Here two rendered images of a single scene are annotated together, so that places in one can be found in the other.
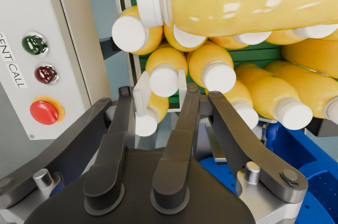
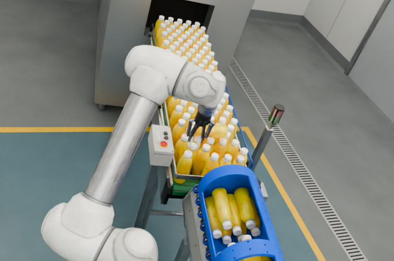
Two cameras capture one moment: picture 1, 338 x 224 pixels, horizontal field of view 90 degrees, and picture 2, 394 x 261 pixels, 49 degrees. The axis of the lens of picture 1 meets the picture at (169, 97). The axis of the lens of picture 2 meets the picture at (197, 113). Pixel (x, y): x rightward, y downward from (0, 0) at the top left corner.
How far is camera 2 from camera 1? 2.17 m
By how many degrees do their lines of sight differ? 78
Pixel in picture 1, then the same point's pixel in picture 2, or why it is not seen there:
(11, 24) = (161, 130)
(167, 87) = (194, 145)
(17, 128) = not seen: outside the picture
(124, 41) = (184, 136)
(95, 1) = not seen: hidden behind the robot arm
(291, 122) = (227, 157)
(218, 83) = (206, 146)
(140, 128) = (187, 153)
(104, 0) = not seen: hidden behind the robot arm
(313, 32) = (222, 141)
